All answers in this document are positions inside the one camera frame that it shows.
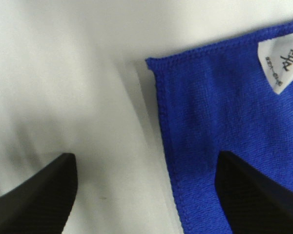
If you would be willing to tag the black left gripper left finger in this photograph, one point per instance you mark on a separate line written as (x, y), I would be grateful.
(43, 203)

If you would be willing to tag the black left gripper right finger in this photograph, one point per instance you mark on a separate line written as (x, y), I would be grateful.
(252, 202)

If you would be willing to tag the blue microfibre towel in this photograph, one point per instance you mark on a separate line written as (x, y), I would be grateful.
(216, 98)

